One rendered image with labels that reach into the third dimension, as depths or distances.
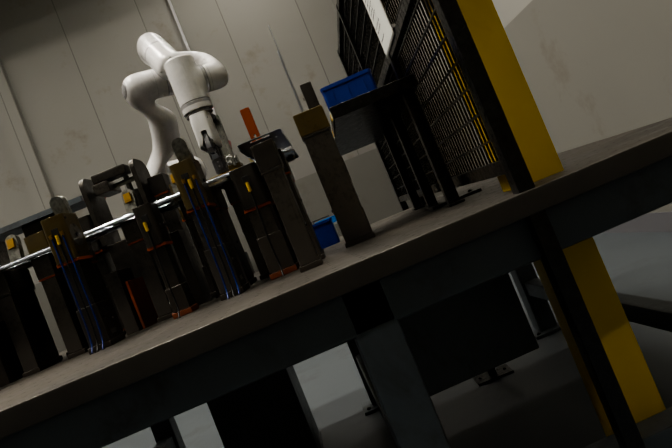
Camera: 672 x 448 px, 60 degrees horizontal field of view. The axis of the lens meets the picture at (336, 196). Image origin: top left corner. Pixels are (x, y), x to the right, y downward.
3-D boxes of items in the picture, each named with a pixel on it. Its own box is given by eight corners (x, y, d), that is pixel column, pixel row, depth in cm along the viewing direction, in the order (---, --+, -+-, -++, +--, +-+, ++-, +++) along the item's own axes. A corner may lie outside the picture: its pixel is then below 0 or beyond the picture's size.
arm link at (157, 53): (198, 59, 186) (234, 91, 164) (149, 72, 180) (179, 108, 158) (192, 32, 181) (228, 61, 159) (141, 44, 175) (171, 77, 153)
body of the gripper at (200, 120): (190, 119, 165) (205, 155, 164) (180, 112, 154) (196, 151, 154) (214, 109, 165) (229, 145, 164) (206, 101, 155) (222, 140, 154)
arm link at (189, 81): (210, 103, 165) (179, 112, 162) (193, 60, 166) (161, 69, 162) (214, 93, 158) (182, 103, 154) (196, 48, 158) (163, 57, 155)
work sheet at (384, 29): (393, 33, 143) (346, -80, 145) (386, 58, 166) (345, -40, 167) (401, 30, 143) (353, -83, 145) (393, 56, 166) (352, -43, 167)
